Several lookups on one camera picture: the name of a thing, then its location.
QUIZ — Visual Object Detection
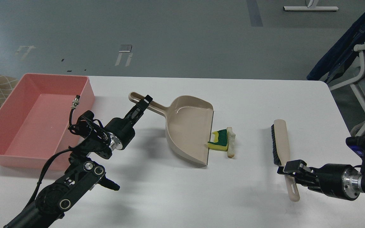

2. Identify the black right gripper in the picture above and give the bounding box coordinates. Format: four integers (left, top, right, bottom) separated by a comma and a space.
277, 160, 363, 201

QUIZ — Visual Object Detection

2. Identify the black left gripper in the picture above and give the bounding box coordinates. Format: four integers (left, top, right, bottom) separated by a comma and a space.
104, 95, 153, 150

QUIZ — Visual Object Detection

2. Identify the beige hand brush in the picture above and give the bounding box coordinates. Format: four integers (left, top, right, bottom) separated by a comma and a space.
271, 119, 300, 202

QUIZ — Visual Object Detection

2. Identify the beige plastic dustpan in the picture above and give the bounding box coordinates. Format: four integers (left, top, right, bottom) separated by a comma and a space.
147, 95, 214, 167

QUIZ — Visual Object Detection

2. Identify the white bread slice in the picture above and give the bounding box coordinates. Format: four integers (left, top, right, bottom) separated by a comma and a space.
227, 127, 236, 158

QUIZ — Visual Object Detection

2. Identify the yellow green sponge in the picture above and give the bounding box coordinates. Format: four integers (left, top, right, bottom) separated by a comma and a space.
207, 129, 228, 151

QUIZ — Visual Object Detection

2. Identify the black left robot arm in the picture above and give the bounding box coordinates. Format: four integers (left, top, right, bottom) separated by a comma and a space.
5, 95, 153, 228

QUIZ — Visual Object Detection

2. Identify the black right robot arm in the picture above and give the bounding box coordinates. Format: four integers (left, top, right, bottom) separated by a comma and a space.
272, 136, 365, 201

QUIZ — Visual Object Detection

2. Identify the pink plastic bin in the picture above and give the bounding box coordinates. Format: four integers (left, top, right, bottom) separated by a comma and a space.
0, 73, 95, 170

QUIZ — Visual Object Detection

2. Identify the blue jacket on chair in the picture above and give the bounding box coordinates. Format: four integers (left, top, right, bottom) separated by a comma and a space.
306, 12, 365, 83

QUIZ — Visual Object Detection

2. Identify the white stand base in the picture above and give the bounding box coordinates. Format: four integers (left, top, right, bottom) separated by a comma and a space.
283, 0, 339, 12

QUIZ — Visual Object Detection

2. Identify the white chair frame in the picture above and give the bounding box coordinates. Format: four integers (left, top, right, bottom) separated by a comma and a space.
329, 43, 365, 136

